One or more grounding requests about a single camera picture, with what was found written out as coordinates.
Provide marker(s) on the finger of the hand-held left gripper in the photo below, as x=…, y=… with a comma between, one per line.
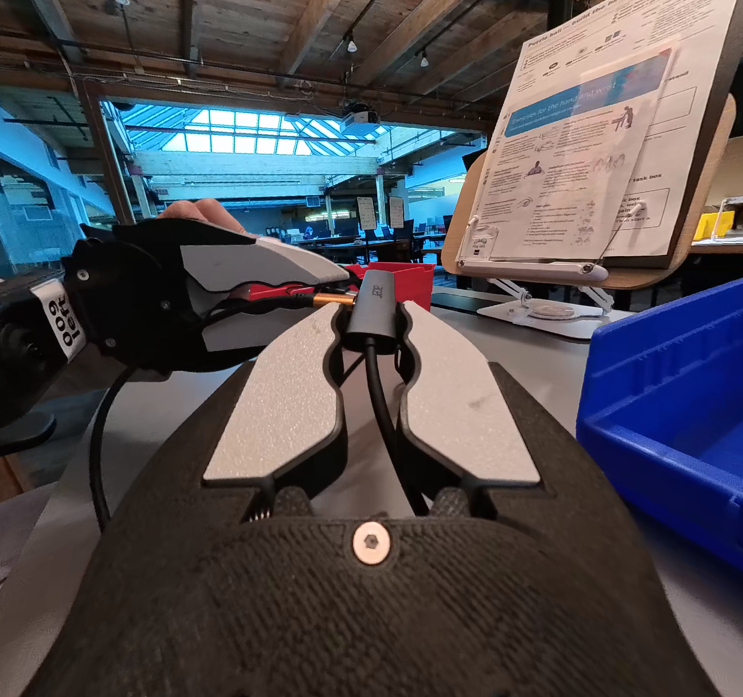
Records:
x=238, y=334
x=261, y=262

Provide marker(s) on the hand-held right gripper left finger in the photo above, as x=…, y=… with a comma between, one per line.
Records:
x=273, y=407

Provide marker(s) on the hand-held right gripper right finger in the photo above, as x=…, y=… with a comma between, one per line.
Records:
x=470, y=412

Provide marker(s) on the grey metal usb hub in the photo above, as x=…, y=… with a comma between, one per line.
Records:
x=371, y=314

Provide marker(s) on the grey desk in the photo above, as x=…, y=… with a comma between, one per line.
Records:
x=545, y=360

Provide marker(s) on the person's left hand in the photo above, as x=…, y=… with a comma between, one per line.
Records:
x=200, y=211

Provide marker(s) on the background wooden table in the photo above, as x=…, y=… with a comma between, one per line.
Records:
x=348, y=241

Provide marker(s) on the white sign stand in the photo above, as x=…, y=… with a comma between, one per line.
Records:
x=367, y=212
x=396, y=212

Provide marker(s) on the red plastic bin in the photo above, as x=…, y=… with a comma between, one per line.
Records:
x=406, y=285

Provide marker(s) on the black office chair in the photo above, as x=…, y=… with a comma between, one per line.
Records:
x=404, y=238

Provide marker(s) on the small white card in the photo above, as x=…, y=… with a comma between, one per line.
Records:
x=480, y=243

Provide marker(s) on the ceiling projector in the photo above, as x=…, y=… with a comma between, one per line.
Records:
x=360, y=122

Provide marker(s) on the blue plastic bin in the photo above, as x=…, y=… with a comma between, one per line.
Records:
x=656, y=418

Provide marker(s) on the wooden document stand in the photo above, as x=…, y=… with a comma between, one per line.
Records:
x=638, y=273

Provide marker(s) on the sleeved hand exercise leaflet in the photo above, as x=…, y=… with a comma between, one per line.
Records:
x=569, y=186

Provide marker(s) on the yellow plastic bin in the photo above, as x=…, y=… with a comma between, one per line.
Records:
x=708, y=227

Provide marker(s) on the large white instruction sheet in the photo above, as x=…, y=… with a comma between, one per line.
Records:
x=685, y=105

